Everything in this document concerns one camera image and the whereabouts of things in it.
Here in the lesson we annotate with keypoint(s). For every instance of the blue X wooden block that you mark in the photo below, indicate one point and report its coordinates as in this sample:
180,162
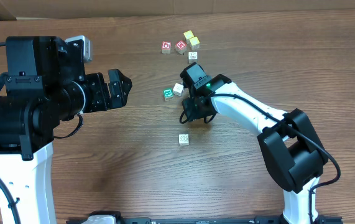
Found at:
192,57

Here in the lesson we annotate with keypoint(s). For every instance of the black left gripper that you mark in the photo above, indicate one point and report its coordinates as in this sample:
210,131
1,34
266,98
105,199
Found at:
103,92

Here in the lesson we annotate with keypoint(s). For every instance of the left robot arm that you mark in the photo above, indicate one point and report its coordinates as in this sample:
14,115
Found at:
45,84

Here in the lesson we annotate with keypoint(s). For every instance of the yellow wooden block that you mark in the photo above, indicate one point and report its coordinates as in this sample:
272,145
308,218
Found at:
194,43
188,35

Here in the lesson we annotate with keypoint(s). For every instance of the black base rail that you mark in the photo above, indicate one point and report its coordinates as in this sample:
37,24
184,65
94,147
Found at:
146,220

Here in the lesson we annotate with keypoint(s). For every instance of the plain E pretzel block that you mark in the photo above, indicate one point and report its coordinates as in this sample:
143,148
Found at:
183,139

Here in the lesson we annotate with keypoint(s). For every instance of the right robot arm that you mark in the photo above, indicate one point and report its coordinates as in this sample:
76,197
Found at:
291,149

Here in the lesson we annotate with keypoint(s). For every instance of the red letter M block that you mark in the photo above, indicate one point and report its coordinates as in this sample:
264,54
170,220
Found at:
181,47

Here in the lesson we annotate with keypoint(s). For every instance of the green letter B block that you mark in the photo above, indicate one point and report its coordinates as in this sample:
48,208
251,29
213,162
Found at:
168,94

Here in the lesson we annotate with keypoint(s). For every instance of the yellow front wooden block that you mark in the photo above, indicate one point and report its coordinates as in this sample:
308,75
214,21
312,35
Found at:
194,43

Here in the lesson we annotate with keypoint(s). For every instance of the yellow rear wooden block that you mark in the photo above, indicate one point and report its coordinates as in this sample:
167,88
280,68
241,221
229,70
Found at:
188,35

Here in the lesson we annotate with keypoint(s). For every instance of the red apple picture block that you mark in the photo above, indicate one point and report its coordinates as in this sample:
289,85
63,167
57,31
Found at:
166,47

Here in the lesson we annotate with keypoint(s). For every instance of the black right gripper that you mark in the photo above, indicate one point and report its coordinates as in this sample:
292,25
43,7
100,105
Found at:
188,90

